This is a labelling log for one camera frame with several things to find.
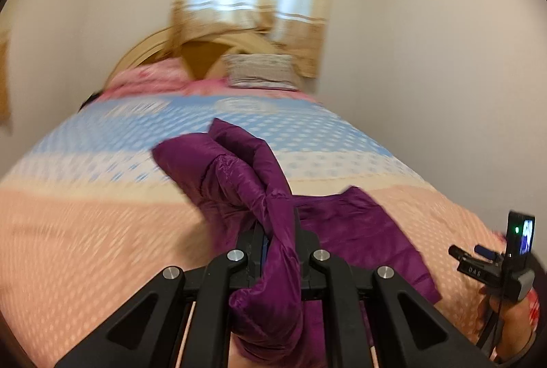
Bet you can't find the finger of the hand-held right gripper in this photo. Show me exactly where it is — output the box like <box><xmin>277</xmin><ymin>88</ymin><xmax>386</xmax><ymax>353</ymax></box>
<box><xmin>448</xmin><ymin>245</ymin><xmax>498</xmax><ymax>266</ymax></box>

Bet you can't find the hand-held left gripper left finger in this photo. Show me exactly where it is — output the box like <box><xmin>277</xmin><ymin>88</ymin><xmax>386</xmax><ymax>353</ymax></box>
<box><xmin>55</xmin><ymin>223</ymin><xmax>271</xmax><ymax>368</ymax></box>

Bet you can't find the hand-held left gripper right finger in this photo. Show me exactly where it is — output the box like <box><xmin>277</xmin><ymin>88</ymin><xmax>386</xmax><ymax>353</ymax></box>
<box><xmin>293</xmin><ymin>208</ymin><xmax>494</xmax><ymax>368</ymax></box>

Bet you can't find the purple puffer jacket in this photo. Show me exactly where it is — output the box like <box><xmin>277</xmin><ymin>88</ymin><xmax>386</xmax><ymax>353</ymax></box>
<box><xmin>151</xmin><ymin>118</ymin><xmax>443</xmax><ymax>368</ymax></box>

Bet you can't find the person's right hand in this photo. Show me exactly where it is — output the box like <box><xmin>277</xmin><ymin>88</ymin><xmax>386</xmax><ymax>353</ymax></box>
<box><xmin>476</xmin><ymin>286</ymin><xmax>536</xmax><ymax>361</ymax></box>

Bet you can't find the bed with patterned bedspread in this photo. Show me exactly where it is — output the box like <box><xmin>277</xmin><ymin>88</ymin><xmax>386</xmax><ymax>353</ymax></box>
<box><xmin>0</xmin><ymin>91</ymin><xmax>541</xmax><ymax>368</ymax></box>

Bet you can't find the grey patterned pillow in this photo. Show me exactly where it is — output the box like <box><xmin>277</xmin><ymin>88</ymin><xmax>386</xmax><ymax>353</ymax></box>
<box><xmin>222</xmin><ymin>53</ymin><xmax>298</xmax><ymax>90</ymax></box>

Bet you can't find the pink floral quilt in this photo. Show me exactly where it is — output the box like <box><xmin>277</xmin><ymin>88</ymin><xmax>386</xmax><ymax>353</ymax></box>
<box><xmin>96</xmin><ymin>57</ymin><xmax>231</xmax><ymax>100</ymax></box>

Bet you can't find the cream wooden headboard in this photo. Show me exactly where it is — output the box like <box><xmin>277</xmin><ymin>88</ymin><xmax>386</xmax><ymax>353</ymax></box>
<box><xmin>105</xmin><ymin>26</ymin><xmax>278</xmax><ymax>83</ymax></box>

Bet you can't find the black cable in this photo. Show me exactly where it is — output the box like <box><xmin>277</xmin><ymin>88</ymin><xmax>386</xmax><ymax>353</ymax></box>
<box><xmin>479</xmin><ymin>293</ymin><xmax>507</xmax><ymax>352</ymax></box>

